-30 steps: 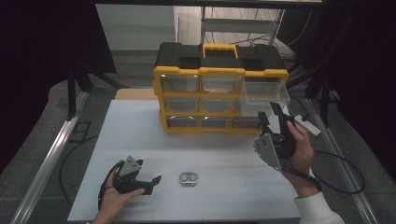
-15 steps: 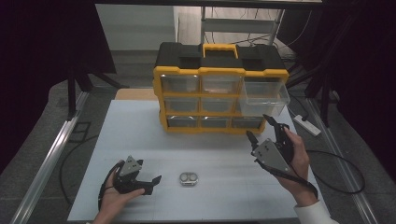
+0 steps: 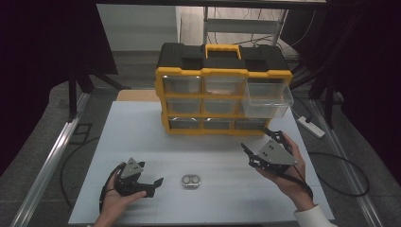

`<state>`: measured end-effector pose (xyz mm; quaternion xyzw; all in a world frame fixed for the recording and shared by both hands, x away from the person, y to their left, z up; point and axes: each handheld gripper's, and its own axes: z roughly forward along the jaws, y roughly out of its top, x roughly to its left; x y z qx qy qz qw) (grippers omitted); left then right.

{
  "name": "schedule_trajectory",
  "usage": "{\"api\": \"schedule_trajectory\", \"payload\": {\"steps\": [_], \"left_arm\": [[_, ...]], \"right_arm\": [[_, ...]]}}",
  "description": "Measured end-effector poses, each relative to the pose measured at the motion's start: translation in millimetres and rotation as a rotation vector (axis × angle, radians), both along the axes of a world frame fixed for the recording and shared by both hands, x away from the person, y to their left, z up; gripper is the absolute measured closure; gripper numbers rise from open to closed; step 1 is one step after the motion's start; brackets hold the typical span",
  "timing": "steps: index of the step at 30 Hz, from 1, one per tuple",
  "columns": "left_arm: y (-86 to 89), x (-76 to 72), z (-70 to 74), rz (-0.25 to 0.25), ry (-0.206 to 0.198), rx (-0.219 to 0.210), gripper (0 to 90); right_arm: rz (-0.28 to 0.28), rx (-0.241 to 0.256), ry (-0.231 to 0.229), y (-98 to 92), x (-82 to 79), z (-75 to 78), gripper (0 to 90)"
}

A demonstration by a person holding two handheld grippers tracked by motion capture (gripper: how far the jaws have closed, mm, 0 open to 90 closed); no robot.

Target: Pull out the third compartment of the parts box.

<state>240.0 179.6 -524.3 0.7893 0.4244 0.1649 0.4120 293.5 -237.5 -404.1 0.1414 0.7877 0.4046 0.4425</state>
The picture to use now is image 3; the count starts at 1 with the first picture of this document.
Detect black floor cable loop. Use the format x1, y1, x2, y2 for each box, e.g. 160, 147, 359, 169
306, 151, 371, 198

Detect person's right hand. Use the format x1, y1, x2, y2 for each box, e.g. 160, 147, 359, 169
256, 131, 316, 212

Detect hand-held gripper cable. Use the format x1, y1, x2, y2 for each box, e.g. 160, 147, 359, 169
98, 162, 126, 214
277, 164, 315, 201

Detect left hand-held gripper cable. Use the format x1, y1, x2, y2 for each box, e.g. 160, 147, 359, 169
98, 162, 126, 214

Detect black curtain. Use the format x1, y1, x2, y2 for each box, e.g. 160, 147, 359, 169
0, 0, 119, 178
280, 0, 401, 183

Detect aluminium floor rail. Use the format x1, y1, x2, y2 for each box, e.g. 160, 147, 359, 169
310, 98, 384, 227
9, 92, 93, 227

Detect grey metal rack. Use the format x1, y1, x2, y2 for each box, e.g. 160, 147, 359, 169
202, 7, 289, 46

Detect person's left hand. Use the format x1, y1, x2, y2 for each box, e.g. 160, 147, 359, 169
96, 179, 148, 222

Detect wooden board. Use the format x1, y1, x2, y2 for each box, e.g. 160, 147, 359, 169
116, 89, 162, 102

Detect white power strip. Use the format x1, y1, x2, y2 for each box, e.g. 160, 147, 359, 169
296, 115, 326, 139

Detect yellow carry handle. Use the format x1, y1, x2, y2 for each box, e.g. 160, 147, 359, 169
204, 44, 243, 61

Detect right hand-held gripper cable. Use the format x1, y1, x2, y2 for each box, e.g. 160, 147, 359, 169
277, 164, 315, 201

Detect clear plastic drawer bin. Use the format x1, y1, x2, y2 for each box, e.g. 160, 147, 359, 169
241, 78, 295, 119

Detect black tripod stand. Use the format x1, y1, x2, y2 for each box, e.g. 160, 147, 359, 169
67, 67, 131, 122
285, 62, 344, 131

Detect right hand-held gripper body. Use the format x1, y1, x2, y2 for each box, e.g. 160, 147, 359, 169
249, 138, 299, 178

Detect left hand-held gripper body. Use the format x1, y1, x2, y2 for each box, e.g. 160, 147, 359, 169
113, 157, 155, 199

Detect small silver metal tin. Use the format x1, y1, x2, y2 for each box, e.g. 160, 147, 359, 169
181, 174, 201, 189

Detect yellow black organizer cabinet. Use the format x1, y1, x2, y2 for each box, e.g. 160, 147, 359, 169
154, 42, 293, 137

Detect rows of clear plastic drawers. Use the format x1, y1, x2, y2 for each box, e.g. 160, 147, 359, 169
162, 75, 269, 131

